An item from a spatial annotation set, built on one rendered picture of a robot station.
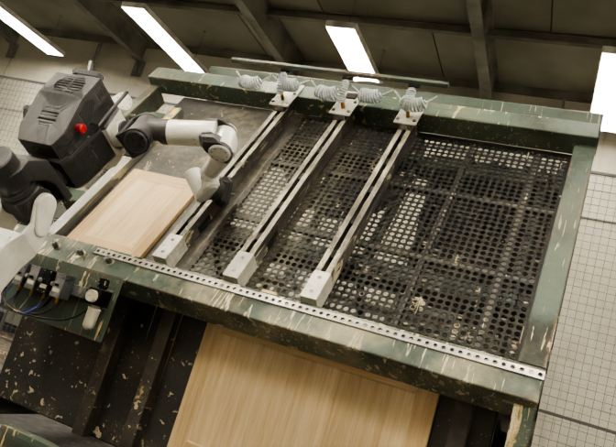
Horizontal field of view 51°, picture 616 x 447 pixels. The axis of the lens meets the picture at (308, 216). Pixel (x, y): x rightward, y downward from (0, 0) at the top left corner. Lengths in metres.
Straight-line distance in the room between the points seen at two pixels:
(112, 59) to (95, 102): 7.93
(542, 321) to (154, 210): 1.56
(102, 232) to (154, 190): 0.29
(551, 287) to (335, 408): 0.82
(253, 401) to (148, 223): 0.84
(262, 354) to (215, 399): 0.24
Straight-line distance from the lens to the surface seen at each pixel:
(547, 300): 2.17
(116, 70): 10.08
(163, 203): 2.75
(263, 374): 2.38
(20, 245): 2.24
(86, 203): 2.88
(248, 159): 2.79
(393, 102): 2.96
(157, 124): 2.27
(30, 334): 3.01
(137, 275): 2.43
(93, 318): 2.41
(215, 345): 2.47
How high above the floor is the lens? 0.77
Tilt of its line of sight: 11 degrees up
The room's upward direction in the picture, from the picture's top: 17 degrees clockwise
